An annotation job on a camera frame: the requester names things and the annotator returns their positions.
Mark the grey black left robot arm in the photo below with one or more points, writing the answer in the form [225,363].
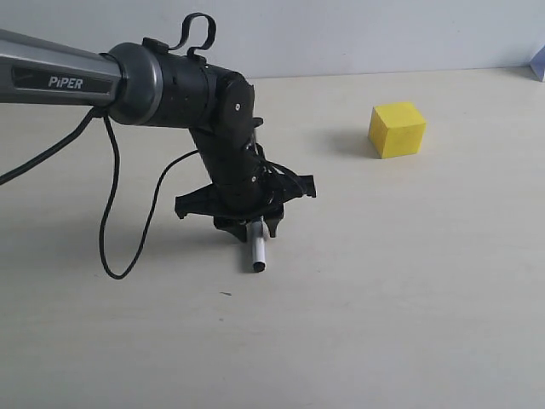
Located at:
[143,84]

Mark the black and white marker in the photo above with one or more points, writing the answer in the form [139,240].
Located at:
[256,233]

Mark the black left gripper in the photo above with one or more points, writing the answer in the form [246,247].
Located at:
[243,185]

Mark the blue paper object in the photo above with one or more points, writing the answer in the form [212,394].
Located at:
[537,64]

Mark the yellow foam cube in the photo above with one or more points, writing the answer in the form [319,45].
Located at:
[396,129]

